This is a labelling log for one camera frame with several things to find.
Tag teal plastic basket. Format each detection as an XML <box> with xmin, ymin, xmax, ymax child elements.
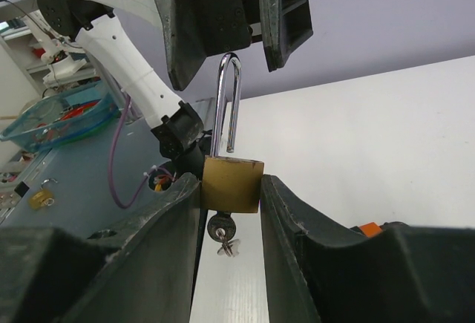
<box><xmin>1</xmin><ymin>81</ymin><xmax>119</xmax><ymax>152</ymax></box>

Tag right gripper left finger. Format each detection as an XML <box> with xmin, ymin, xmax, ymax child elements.
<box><xmin>1</xmin><ymin>174</ymin><xmax>200</xmax><ymax>322</ymax></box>

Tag brass padlock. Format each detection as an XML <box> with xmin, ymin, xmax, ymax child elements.
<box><xmin>202</xmin><ymin>52</ymin><xmax>264</xmax><ymax>214</ymax></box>

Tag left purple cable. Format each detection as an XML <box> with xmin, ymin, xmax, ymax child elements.
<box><xmin>109</xmin><ymin>92</ymin><xmax>175</xmax><ymax>209</ymax></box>

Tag padlock keys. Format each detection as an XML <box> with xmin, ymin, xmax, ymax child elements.
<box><xmin>207</xmin><ymin>212</ymin><xmax>240</xmax><ymax>258</ymax></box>

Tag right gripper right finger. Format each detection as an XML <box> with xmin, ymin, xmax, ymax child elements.
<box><xmin>261</xmin><ymin>175</ymin><xmax>474</xmax><ymax>322</ymax></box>

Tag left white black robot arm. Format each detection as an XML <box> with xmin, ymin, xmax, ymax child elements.
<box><xmin>37</xmin><ymin>0</ymin><xmax>313</xmax><ymax>176</ymax></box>

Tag small brass padlock background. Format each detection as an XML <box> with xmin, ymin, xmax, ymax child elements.
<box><xmin>28</xmin><ymin>178</ymin><xmax>58</xmax><ymax>210</ymax></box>

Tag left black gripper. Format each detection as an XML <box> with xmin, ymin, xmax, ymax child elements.
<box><xmin>154</xmin><ymin>0</ymin><xmax>313</xmax><ymax>91</ymax></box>

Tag orange black padlock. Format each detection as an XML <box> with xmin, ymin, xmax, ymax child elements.
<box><xmin>350</xmin><ymin>222</ymin><xmax>383</xmax><ymax>238</ymax></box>

